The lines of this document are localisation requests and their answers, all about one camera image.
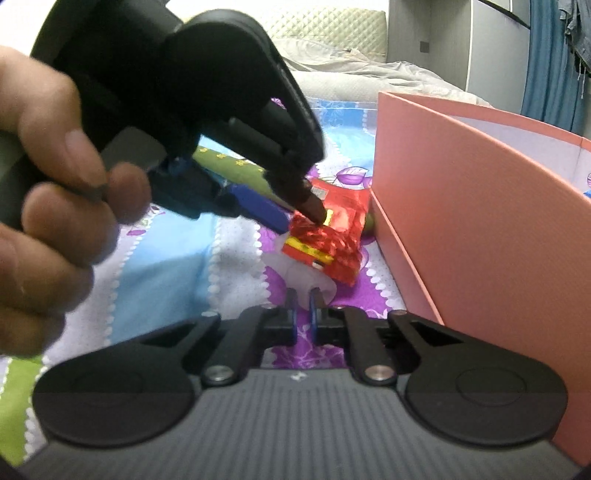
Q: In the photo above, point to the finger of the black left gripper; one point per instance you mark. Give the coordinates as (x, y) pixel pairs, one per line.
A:
(294, 189)
(184, 187)

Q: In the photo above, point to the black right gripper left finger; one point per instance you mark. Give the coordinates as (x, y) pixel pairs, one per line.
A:
(242, 347)

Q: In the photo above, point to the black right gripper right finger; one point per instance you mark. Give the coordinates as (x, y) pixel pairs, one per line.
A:
(351, 329)

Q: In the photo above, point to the clear plastic zip bag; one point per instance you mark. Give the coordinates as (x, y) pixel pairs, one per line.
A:
(300, 277)

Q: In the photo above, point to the red foil snack packet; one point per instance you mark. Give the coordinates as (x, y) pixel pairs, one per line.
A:
(335, 246)

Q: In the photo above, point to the person's left hand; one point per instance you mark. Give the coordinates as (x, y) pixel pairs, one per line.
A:
(70, 223)

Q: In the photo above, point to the green plush massage stick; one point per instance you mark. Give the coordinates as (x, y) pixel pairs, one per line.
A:
(237, 170)

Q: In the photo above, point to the striped colourful bed sheet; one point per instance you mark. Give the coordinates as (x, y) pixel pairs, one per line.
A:
(167, 268)

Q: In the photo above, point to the grey duvet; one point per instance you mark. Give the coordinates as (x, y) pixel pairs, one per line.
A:
(327, 73)

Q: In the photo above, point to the cream quilted headboard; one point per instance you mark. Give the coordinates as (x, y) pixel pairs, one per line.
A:
(359, 29)

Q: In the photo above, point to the pink cardboard box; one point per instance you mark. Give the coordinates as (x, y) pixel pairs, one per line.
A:
(483, 217)

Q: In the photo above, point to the white wardrobe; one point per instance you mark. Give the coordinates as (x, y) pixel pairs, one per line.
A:
(481, 47)

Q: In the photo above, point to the blue curtain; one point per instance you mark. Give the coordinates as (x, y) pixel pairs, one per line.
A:
(559, 64)

